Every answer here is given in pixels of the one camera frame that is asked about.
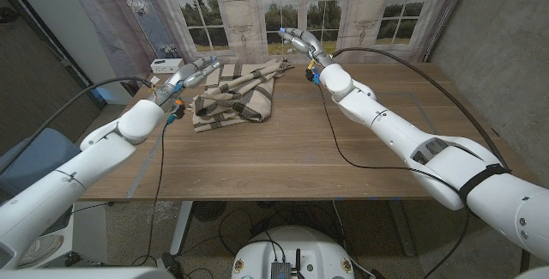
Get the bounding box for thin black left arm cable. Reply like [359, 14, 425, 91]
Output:
[132, 122, 171, 267]

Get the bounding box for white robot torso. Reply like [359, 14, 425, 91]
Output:
[231, 226, 356, 279]

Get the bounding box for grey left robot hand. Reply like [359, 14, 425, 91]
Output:
[148, 55, 222, 109]

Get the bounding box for white table leg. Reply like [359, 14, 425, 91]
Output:
[170, 201, 194, 257]

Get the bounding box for white sneaker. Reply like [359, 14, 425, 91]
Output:
[16, 234, 64, 270]

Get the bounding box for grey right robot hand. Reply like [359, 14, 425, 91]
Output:
[277, 27, 335, 69]

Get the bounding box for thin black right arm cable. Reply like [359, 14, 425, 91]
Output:
[316, 82, 471, 279]

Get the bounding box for grey table leg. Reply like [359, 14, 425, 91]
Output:
[388, 200, 417, 258]

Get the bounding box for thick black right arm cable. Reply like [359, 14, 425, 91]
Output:
[330, 46, 531, 274]

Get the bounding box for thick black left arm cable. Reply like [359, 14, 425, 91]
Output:
[0, 76, 154, 173]

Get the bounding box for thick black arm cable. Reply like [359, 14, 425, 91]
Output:
[0, 76, 154, 173]
[330, 46, 531, 274]

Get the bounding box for blue-grey plastic container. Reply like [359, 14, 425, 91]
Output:
[0, 127, 82, 194]

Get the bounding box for black round fan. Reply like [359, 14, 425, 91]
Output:
[191, 201, 227, 222]

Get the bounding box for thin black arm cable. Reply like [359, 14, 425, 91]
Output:
[316, 82, 471, 279]
[132, 122, 171, 267]

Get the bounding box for cream plaid scarf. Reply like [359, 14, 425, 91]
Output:
[190, 58, 295, 133]

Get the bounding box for white power strip box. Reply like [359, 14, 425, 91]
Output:
[149, 58, 186, 75]

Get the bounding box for grey electronics box on torso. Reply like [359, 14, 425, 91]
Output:
[270, 261, 293, 279]

